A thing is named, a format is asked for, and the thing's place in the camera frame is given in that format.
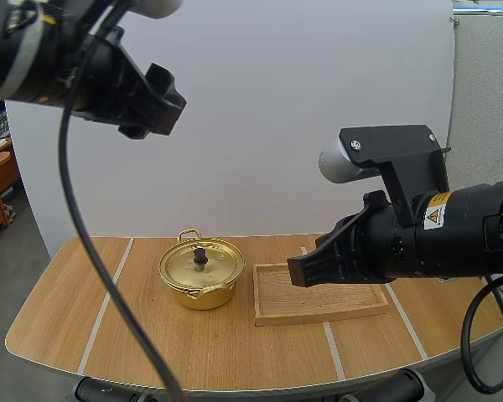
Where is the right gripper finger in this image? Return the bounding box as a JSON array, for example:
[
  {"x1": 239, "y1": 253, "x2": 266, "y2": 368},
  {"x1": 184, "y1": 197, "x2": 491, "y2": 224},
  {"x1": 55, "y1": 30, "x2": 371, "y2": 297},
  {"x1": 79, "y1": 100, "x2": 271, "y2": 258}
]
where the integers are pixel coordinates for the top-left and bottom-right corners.
[
  {"x1": 287, "y1": 210, "x2": 368, "y2": 289},
  {"x1": 313, "y1": 214, "x2": 354, "y2": 251}
]

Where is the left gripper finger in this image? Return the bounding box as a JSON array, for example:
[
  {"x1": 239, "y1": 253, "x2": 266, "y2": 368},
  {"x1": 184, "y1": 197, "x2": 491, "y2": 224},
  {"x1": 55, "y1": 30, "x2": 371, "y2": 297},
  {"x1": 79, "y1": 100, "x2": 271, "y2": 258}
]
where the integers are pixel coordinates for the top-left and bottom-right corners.
[
  {"x1": 117, "y1": 121, "x2": 154, "y2": 142},
  {"x1": 143, "y1": 62, "x2": 189, "y2": 137}
]

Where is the shallow wooden tray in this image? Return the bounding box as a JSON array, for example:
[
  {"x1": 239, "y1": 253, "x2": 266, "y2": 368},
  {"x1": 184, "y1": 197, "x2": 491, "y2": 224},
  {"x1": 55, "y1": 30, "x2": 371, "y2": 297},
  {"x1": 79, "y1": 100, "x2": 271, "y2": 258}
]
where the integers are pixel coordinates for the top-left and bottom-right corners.
[{"x1": 253, "y1": 261, "x2": 392, "y2": 328}]

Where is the gold lid with black knob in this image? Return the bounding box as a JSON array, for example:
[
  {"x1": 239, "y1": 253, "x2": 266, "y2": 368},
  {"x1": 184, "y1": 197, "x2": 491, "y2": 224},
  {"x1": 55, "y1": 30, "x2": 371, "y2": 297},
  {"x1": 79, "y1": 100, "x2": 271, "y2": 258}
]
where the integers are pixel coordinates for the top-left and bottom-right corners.
[{"x1": 158, "y1": 238, "x2": 246, "y2": 288}]

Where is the orange wooden desk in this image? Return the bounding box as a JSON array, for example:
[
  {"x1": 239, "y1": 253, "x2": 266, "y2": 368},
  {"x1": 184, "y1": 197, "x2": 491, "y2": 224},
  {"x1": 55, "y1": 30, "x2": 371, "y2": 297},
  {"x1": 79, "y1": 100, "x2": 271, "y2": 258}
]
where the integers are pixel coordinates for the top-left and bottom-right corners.
[{"x1": 0, "y1": 138, "x2": 22, "y2": 245}]

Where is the grey partition panel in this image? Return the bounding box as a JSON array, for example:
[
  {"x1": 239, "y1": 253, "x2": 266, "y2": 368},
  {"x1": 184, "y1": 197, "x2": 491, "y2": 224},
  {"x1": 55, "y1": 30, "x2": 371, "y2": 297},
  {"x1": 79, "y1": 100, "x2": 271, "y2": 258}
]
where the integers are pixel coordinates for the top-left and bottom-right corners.
[{"x1": 445, "y1": 7, "x2": 503, "y2": 188}]

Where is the black cable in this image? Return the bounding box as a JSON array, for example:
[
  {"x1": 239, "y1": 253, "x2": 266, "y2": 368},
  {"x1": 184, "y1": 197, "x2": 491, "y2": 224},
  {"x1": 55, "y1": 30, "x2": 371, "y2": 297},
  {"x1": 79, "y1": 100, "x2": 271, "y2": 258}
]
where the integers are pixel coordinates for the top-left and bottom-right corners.
[
  {"x1": 57, "y1": 0, "x2": 185, "y2": 402},
  {"x1": 460, "y1": 274, "x2": 503, "y2": 396}
]

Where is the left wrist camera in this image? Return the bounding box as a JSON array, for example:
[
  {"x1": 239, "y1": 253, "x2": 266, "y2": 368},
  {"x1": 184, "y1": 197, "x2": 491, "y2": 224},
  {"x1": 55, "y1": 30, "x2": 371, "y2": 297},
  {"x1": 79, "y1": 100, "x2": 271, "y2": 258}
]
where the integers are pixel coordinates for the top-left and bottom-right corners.
[{"x1": 122, "y1": 0, "x2": 184, "y2": 20}]

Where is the gold pot with two handles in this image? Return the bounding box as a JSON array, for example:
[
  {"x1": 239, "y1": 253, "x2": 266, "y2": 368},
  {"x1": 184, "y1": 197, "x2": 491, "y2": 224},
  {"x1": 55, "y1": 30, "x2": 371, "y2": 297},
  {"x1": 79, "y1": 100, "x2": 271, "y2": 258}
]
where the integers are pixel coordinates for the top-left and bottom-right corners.
[{"x1": 158, "y1": 228, "x2": 246, "y2": 312}]

